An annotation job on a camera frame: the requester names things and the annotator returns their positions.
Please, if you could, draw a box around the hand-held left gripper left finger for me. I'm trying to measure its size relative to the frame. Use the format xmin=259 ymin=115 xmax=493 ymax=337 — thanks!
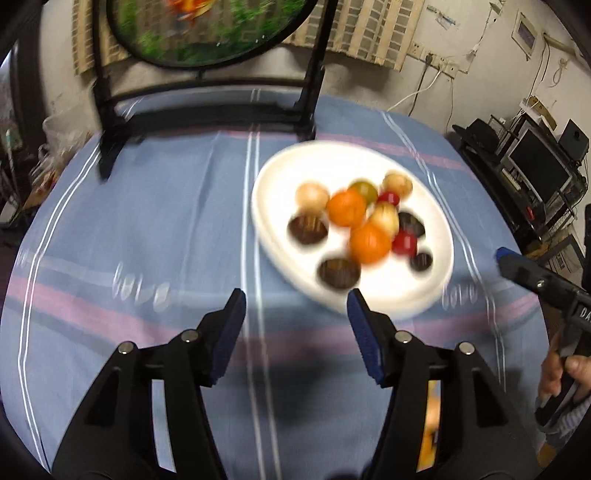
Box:
xmin=53 ymin=288 xmax=247 ymax=480

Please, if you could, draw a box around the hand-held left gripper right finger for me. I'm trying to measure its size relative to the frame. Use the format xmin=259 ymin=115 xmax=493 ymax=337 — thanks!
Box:
xmin=347 ymin=289 xmax=541 ymax=480

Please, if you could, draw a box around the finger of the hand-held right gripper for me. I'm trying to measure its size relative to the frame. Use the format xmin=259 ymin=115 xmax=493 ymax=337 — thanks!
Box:
xmin=497 ymin=247 xmax=583 ymax=308

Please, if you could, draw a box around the yellow orange tangerine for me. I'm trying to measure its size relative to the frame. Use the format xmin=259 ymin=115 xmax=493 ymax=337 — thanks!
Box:
xmin=427 ymin=381 xmax=441 ymax=467

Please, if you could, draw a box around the tan round pear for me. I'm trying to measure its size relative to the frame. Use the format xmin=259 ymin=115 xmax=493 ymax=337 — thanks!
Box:
xmin=368 ymin=203 xmax=400 ymax=236
xmin=295 ymin=183 xmax=329 ymax=212
xmin=382 ymin=171 xmax=414 ymax=198

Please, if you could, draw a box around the small yellow green citrus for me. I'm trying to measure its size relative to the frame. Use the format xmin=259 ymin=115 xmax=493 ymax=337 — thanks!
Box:
xmin=348 ymin=181 xmax=380 ymax=206

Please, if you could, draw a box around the white oval plate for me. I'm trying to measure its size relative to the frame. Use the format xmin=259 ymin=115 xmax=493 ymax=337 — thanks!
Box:
xmin=250 ymin=141 xmax=455 ymax=321

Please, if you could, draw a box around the person's right hand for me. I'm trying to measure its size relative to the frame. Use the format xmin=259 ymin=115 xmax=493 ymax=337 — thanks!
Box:
xmin=538 ymin=337 xmax=591 ymax=400

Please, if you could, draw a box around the black computer monitor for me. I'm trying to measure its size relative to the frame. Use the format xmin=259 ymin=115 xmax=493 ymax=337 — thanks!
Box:
xmin=508 ymin=127 xmax=575 ymax=204

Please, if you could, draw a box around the black desk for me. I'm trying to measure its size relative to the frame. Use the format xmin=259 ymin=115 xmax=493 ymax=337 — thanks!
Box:
xmin=452 ymin=113 xmax=591 ymax=259

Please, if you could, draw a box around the large dark mangosteen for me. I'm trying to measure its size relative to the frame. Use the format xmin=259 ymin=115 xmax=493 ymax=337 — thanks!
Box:
xmin=397 ymin=212 xmax=426 ymax=238

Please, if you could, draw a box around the blue striped tablecloth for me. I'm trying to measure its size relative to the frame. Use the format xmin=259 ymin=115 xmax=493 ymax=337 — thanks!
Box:
xmin=0 ymin=95 xmax=555 ymax=480

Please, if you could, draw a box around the black speaker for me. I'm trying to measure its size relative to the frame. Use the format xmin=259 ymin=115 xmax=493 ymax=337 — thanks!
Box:
xmin=560 ymin=119 xmax=591 ymax=160

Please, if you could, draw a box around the black hat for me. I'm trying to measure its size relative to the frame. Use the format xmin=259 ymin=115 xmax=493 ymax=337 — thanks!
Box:
xmin=464 ymin=119 xmax=502 ymax=153

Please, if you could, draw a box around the small cardboard box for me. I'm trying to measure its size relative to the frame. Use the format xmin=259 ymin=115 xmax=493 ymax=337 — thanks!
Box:
xmin=519 ymin=95 xmax=555 ymax=125

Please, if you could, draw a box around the clear plastic bag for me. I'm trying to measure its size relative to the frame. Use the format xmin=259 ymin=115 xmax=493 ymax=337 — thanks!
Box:
xmin=41 ymin=111 xmax=98 ymax=153

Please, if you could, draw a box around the beige patterned curtain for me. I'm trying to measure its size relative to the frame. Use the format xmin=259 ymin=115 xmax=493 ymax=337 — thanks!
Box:
xmin=71 ymin=0 xmax=426 ymax=77

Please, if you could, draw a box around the round embroidered screen black stand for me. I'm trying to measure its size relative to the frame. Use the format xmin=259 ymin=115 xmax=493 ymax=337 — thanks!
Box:
xmin=92 ymin=0 xmax=340 ymax=181

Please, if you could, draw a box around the white power cable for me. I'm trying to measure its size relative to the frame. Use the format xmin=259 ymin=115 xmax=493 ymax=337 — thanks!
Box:
xmin=388 ymin=67 xmax=444 ymax=114

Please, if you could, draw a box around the white wall power outlet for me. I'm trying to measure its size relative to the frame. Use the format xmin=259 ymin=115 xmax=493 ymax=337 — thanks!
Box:
xmin=409 ymin=41 xmax=462 ymax=79

